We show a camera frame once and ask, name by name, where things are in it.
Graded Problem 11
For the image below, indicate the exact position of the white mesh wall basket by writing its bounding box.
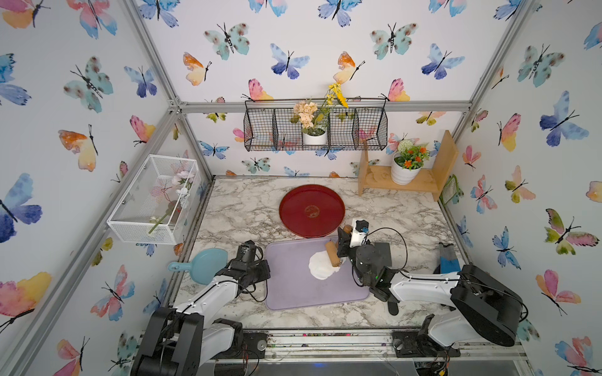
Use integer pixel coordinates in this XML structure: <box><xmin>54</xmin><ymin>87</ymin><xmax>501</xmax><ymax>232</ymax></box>
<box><xmin>107</xmin><ymin>154</ymin><xmax>202</xmax><ymax>245</ymax></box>

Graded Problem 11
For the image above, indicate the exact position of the white ribbed flower pot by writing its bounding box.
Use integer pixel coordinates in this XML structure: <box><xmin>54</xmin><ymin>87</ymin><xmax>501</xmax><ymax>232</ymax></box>
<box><xmin>390</xmin><ymin>157</ymin><xmax>421</xmax><ymax>186</ymax></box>

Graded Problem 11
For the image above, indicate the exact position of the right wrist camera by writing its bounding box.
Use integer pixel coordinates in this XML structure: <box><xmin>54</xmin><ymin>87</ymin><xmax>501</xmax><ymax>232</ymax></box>
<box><xmin>350</xmin><ymin>219</ymin><xmax>369</xmax><ymax>248</ymax></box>

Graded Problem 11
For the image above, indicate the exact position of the black handled strainer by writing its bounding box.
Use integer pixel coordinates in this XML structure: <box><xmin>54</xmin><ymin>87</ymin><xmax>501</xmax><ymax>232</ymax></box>
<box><xmin>376</xmin><ymin>242</ymin><xmax>399</xmax><ymax>316</ymax></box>

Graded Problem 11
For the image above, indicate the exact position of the orange flower plant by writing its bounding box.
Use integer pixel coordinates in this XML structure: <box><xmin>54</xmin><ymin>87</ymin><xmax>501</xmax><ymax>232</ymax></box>
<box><xmin>393</xmin><ymin>139</ymin><xmax>430</xmax><ymax>170</ymax></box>

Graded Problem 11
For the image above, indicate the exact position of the red round tray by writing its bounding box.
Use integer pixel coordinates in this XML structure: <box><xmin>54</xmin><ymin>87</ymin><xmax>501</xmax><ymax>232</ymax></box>
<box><xmin>278</xmin><ymin>184</ymin><xmax>346</xmax><ymax>238</ymax></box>

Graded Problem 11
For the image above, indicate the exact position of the green paper packet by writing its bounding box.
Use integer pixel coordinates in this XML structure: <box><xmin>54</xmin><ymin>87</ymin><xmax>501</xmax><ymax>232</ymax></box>
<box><xmin>440</xmin><ymin>174</ymin><xmax>464</xmax><ymax>205</ymax></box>

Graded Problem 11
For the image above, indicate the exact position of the wooden shelf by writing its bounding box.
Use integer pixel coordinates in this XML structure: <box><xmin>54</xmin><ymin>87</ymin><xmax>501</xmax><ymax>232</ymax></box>
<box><xmin>358</xmin><ymin>130</ymin><xmax>459</xmax><ymax>201</ymax></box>

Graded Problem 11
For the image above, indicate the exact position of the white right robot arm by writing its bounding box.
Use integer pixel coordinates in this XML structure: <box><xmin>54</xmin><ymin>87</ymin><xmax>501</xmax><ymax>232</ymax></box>
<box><xmin>336</xmin><ymin>227</ymin><xmax>527</xmax><ymax>357</ymax></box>

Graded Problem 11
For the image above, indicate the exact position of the white pot with flowers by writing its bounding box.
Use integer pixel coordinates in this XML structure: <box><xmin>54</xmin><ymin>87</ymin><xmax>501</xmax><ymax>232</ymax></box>
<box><xmin>290</xmin><ymin>82</ymin><xmax>349</xmax><ymax>146</ymax></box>

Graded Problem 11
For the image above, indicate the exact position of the blue rubber glove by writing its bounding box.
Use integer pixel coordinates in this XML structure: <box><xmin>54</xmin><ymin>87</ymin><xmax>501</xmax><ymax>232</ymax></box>
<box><xmin>434</xmin><ymin>243</ymin><xmax>461</xmax><ymax>274</ymax></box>

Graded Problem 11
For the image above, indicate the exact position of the lavender silicone mat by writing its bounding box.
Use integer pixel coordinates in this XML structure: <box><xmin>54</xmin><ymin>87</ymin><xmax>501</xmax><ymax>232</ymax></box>
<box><xmin>265</xmin><ymin>237</ymin><xmax>369</xmax><ymax>310</ymax></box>

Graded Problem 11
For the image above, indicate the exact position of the black wire wall basket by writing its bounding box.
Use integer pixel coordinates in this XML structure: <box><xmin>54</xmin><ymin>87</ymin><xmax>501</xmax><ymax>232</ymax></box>
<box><xmin>243</xmin><ymin>100</ymin><xmax>389</xmax><ymax>151</ymax></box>

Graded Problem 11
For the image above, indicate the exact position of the teal plastic scoop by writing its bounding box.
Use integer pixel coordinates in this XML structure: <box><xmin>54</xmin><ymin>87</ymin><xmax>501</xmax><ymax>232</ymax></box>
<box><xmin>168</xmin><ymin>248</ymin><xmax>228</xmax><ymax>285</ymax></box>

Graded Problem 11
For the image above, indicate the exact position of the white dough piece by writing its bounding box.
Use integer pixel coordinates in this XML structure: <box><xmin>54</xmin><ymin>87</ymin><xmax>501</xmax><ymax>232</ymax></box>
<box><xmin>308</xmin><ymin>251</ymin><xmax>340</xmax><ymax>280</ymax></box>

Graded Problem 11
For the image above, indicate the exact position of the pink artificial flower stem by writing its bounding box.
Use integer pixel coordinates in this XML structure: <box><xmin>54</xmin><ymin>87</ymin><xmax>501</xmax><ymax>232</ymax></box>
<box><xmin>148</xmin><ymin>170</ymin><xmax>195</xmax><ymax>235</ymax></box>

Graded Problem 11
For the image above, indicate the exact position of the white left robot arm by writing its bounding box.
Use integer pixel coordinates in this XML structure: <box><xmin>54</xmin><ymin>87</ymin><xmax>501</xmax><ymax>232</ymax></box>
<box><xmin>130</xmin><ymin>241</ymin><xmax>271</xmax><ymax>375</ymax></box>

